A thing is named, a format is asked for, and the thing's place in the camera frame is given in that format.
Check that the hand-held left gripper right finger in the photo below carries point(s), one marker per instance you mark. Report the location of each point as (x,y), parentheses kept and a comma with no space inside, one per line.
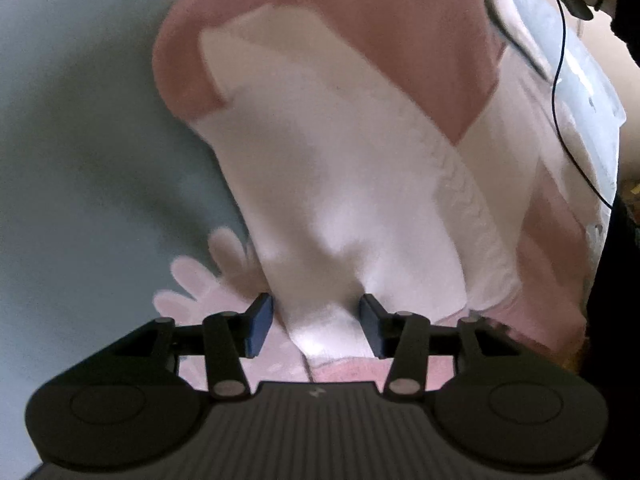
(372,326)

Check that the person's right forearm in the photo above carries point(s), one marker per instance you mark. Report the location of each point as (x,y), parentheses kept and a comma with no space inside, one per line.
(627,20)

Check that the pink and white sweater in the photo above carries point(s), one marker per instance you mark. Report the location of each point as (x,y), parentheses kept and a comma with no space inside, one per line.
(350,185)

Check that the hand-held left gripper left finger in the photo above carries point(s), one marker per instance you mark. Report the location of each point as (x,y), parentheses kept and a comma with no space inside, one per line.
(260,324)

